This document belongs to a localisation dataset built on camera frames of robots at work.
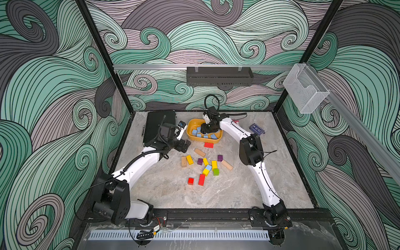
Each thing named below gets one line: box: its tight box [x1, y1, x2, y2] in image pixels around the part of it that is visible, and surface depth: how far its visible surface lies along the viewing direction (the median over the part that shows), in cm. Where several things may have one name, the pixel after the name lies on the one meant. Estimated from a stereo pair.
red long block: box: [197, 173, 206, 186], surface depth 88 cm
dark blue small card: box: [248, 122, 266, 135], surface depth 109 cm
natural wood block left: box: [181, 156, 187, 168], surface depth 92 cm
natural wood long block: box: [220, 159, 234, 171], surface depth 94 cm
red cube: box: [187, 177, 195, 186], surface depth 85 cm
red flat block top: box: [204, 142, 215, 149], surface depth 103 cm
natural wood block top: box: [193, 147, 207, 158], surface depth 99 cm
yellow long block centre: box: [211, 160, 218, 172], surface depth 92 cm
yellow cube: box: [202, 168, 210, 177], surface depth 89 cm
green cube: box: [213, 168, 220, 176], surface depth 92 cm
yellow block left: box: [185, 154, 194, 166], surface depth 94 cm
